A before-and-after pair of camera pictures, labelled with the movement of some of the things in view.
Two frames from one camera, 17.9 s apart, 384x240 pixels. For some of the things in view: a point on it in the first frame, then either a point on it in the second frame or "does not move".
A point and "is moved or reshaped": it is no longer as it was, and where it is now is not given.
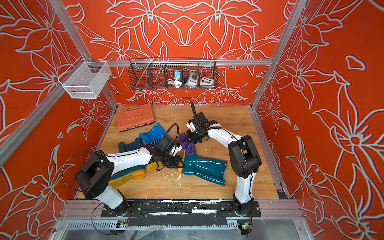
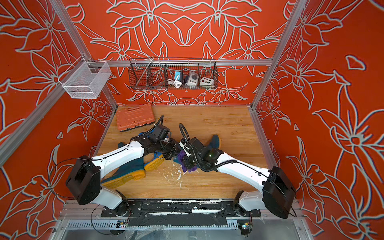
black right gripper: (189, 133) -> (208, 152)
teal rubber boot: (209, 170) -> (214, 143)
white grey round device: (193, 78) does not move
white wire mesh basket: (85, 79) does not move
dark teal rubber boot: (136, 173) does not move
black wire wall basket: (154, 73) does not move
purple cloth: (187, 146) is moved or reshaped
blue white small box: (177, 75) does not move
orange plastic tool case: (129, 117) does not move
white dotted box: (205, 81) does not move
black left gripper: (176, 164) -> (173, 151)
